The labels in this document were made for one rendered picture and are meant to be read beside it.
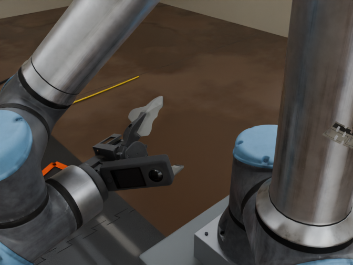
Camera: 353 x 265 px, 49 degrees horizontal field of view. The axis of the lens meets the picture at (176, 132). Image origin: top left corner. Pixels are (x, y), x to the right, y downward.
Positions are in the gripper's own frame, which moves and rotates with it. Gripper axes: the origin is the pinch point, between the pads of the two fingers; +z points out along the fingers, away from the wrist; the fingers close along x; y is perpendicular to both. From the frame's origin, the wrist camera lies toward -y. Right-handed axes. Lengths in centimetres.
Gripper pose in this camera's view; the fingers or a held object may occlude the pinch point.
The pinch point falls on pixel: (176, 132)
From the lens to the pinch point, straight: 73.5
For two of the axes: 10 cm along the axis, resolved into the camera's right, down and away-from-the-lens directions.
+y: -7.2, -0.8, 6.9
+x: 2.6, 8.9, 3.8
